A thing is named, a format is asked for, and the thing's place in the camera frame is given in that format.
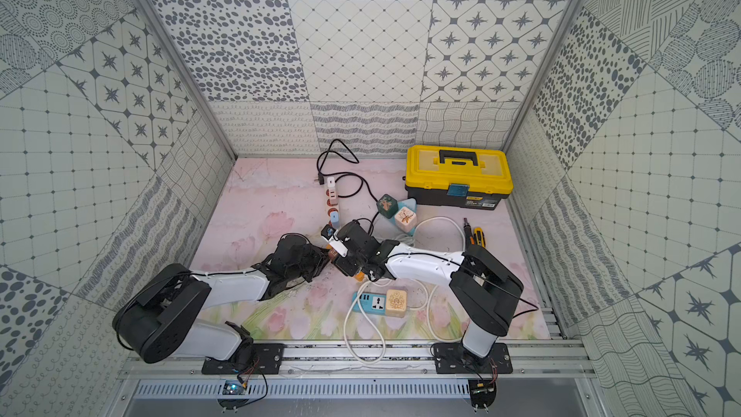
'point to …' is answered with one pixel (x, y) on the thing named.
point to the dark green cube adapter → (388, 206)
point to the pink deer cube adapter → (406, 219)
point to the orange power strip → (360, 276)
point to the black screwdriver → (468, 235)
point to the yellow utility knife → (480, 236)
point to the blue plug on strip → (335, 220)
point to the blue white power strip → (372, 303)
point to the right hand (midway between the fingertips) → (345, 252)
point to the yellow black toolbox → (471, 177)
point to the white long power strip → (331, 192)
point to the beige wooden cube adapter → (396, 302)
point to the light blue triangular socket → (411, 205)
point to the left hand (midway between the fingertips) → (335, 250)
